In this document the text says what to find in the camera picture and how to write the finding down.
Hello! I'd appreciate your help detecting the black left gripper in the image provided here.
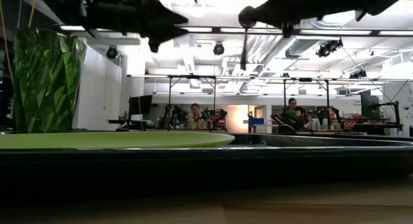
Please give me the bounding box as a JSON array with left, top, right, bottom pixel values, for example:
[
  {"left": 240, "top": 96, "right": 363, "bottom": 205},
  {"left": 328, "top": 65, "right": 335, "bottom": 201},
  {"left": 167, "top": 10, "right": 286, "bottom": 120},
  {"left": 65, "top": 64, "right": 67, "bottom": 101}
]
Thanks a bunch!
[{"left": 35, "top": 0, "right": 190, "bottom": 54}]

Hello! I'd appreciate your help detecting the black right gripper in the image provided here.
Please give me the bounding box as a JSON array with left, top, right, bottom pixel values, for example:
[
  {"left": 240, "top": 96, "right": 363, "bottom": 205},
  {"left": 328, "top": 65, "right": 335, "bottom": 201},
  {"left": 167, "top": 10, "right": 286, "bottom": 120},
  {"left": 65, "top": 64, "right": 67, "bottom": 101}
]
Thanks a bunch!
[{"left": 253, "top": 0, "right": 367, "bottom": 37}]

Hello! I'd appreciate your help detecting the light green round plate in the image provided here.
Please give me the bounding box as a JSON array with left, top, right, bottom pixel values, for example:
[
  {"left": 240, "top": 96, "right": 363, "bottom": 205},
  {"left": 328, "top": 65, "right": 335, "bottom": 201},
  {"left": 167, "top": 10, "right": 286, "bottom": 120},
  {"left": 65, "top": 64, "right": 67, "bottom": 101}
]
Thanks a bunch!
[{"left": 0, "top": 130, "right": 236, "bottom": 150}]

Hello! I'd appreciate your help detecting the green faceted translucent cup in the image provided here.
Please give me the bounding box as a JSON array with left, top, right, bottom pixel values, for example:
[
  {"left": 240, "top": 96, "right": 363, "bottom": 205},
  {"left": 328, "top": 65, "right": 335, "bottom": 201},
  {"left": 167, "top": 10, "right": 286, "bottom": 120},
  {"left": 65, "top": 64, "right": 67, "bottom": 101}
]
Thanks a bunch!
[{"left": 12, "top": 26, "right": 87, "bottom": 134}]

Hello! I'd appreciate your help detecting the dark green serving tray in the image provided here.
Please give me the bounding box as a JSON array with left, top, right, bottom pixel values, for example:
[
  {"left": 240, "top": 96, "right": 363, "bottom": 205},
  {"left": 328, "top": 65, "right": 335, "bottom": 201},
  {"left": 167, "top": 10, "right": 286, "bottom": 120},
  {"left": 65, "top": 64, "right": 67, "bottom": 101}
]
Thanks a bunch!
[{"left": 0, "top": 132, "right": 413, "bottom": 186}]

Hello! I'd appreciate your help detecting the black overhead light bar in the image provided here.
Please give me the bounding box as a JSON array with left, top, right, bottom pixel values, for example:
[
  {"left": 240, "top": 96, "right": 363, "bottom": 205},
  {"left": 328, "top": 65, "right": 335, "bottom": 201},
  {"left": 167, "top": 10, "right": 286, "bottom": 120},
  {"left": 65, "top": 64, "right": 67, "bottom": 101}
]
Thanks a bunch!
[{"left": 59, "top": 25, "right": 413, "bottom": 37}]

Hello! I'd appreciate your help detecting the black computer monitor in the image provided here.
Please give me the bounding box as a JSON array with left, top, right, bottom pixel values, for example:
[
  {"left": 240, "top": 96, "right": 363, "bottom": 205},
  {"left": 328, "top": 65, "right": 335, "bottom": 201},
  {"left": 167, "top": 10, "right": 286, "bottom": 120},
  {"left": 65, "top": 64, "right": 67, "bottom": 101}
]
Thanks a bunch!
[{"left": 128, "top": 94, "right": 154, "bottom": 116}]

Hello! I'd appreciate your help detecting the person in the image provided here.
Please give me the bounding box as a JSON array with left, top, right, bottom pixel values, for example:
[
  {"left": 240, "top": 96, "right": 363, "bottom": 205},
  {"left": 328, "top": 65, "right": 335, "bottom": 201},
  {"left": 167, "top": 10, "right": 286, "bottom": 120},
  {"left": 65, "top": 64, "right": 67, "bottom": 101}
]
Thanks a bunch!
[
  {"left": 274, "top": 97, "right": 310, "bottom": 131},
  {"left": 188, "top": 103, "right": 207, "bottom": 130}
]

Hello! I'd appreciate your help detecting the black office chair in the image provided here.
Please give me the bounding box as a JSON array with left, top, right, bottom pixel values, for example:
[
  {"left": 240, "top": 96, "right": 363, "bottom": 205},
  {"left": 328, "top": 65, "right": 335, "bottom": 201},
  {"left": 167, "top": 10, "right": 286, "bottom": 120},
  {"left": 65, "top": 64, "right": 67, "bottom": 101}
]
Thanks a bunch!
[{"left": 277, "top": 123, "right": 298, "bottom": 134}]

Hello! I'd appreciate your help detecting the tall black monitor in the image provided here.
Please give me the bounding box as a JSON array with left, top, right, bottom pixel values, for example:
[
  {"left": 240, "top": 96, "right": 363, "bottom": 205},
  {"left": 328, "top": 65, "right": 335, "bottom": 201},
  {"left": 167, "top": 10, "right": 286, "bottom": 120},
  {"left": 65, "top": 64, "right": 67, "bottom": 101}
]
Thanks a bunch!
[{"left": 360, "top": 89, "right": 381, "bottom": 119}]

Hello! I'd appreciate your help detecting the cluttered background workbench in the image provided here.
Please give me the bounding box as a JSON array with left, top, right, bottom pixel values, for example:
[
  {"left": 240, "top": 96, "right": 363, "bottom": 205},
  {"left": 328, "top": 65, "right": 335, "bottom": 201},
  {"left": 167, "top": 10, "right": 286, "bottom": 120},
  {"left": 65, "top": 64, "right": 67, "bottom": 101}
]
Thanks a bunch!
[{"left": 328, "top": 112, "right": 403, "bottom": 135}]

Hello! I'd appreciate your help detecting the white board panel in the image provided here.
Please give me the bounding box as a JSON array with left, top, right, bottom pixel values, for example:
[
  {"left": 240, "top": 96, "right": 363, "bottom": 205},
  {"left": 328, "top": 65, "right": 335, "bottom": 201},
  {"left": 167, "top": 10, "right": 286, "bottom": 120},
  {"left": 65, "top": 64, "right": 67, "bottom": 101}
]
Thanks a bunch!
[{"left": 382, "top": 81, "right": 413, "bottom": 137}]

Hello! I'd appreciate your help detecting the silver ventilation duct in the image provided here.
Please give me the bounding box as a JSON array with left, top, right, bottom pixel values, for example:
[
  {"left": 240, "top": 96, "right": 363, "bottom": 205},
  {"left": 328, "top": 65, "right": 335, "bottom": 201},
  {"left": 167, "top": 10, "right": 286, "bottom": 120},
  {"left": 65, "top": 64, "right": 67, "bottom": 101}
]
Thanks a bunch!
[{"left": 285, "top": 19, "right": 364, "bottom": 59}]

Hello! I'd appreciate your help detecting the black workstation frame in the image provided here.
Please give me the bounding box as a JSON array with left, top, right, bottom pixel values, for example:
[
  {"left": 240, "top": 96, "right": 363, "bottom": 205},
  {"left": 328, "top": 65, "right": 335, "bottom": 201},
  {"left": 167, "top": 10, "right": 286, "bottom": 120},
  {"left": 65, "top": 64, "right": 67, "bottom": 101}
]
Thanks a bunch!
[
  {"left": 166, "top": 74, "right": 217, "bottom": 132},
  {"left": 282, "top": 77, "right": 331, "bottom": 130}
]

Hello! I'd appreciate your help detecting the yellow cable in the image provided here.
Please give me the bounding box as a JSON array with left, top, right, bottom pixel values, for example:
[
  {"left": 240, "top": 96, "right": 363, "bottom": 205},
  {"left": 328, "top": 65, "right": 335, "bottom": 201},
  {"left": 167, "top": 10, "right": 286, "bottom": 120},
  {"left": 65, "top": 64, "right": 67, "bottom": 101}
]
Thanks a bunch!
[{"left": 0, "top": 0, "right": 35, "bottom": 85}]

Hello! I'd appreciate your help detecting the black camera stand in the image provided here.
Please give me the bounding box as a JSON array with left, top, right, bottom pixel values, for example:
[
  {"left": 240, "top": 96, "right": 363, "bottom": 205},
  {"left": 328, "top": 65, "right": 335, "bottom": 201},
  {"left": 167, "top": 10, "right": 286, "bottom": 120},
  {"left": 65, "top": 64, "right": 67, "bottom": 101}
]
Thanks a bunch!
[{"left": 370, "top": 100, "right": 403, "bottom": 131}]

